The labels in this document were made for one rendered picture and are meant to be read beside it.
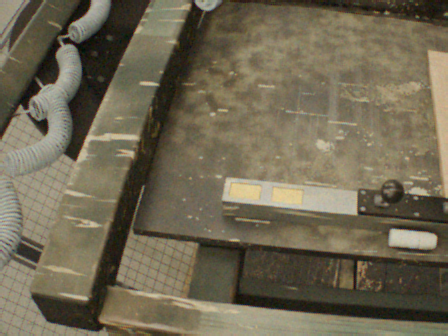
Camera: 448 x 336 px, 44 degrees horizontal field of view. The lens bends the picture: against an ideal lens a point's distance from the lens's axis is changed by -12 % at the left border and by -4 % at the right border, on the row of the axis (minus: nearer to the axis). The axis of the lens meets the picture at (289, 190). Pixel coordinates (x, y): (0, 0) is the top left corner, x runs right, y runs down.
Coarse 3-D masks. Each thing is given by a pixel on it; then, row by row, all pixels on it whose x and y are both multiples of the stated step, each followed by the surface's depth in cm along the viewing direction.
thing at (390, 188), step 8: (384, 184) 86; (392, 184) 85; (400, 184) 86; (384, 192) 86; (392, 192) 85; (400, 192) 85; (376, 200) 96; (384, 200) 86; (392, 200) 86; (400, 200) 86
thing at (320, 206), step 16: (224, 192) 98; (304, 192) 99; (320, 192) 99; (336, 192) 99; (352, 192) 99; (224, 208) 98; (240, 208) 98; (256, 208) 98; (272, 208) 97; (288, 208) 97; (304, 208) 97; (320, 208) 97; (336, 208) 97; (352, 208) 97; (320, 224) 99; (336, 224) 99; (352, 224) 99; (368, 224) 98; (384, 224) 98; (400, 224) 97; (416, 224) 97; (432, 224) 97
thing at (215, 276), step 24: (216, 264) 98; (240, 264) 99; (192, 288) 95; (216, 288) 95; (240, 288) 97; (264, 288) 97; (288, 288) 98; (312, 288) 98; (336, 288) 98; (312, 312) 99; (336, 312) 99; (360, 312) 98; (384, 312) 98; (408, 312) 97; (432, 312) 97
